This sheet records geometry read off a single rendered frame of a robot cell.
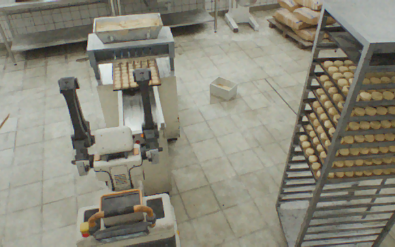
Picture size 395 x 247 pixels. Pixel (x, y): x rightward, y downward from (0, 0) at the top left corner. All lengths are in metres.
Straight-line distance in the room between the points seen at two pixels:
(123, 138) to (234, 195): 1.42
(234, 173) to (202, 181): 0.32
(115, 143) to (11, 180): 1.87
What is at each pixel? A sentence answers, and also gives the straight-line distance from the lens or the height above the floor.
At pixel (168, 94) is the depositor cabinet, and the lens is 3.04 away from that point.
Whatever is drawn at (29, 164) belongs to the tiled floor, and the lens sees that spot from 3.67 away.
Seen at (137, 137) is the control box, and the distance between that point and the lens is 2.37.
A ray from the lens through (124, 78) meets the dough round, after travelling 2.83.
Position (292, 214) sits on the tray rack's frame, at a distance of 2.76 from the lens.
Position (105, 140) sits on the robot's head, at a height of 1.12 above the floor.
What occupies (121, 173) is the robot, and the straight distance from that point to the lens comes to 1.96.
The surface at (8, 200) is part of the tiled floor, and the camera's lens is 3.43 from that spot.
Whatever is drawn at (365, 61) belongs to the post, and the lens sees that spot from 1.45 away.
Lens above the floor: 2.35
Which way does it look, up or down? 40 degrees down
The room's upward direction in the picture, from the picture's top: straight up
